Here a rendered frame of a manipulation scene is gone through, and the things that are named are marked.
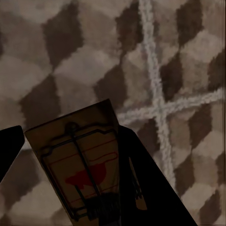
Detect mousetrap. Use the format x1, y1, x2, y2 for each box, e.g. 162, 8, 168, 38
24, 98, 147, 226

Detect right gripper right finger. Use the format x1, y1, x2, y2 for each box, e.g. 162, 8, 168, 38
118, 125, 198, 226

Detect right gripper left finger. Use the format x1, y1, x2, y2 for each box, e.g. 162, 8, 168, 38
0, 125, 25, 182

